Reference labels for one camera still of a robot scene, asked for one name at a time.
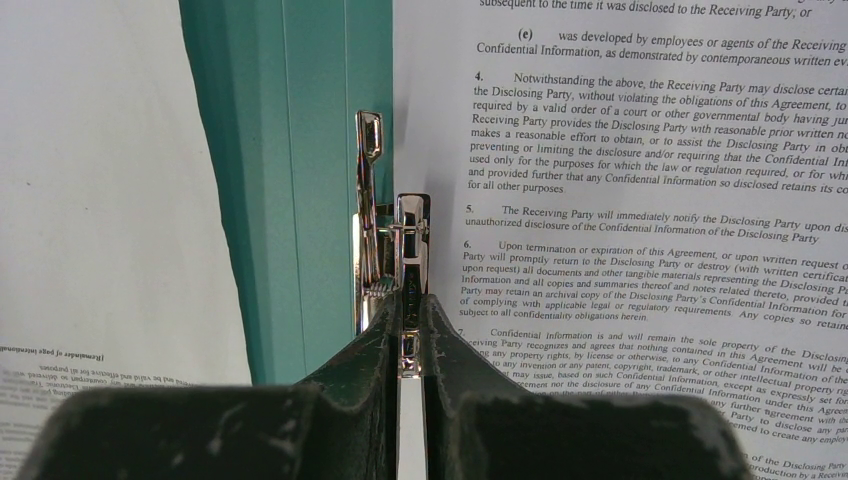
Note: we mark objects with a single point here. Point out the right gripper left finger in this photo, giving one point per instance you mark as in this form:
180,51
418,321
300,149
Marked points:
351,427

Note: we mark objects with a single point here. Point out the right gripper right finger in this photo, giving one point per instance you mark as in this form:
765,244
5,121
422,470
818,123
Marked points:
453,370

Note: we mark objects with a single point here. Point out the metal folder clip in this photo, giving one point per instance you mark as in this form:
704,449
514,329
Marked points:
390,247

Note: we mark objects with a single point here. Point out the printed paper sheet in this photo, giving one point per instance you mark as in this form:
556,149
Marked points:
643,197
115,269

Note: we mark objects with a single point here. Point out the green file folder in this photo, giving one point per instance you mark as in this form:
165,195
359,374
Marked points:
278,86

